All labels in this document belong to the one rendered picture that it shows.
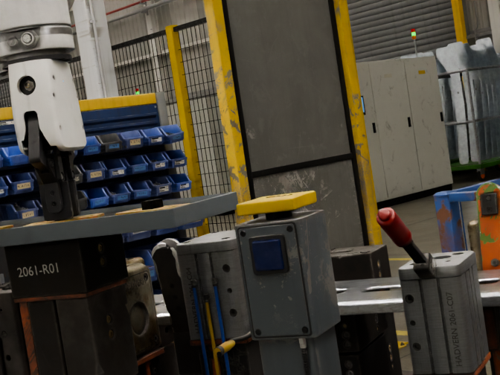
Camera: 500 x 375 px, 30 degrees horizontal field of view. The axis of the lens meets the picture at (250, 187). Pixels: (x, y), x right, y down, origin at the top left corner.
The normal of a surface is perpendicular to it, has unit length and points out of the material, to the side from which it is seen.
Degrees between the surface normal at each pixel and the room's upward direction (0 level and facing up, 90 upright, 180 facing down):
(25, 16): 90
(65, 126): 89
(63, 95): 90
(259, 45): 91
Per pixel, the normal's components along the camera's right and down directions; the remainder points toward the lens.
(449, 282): -0.43, 0.11
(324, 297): 0.89, -0.11
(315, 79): 0.72, -0.07
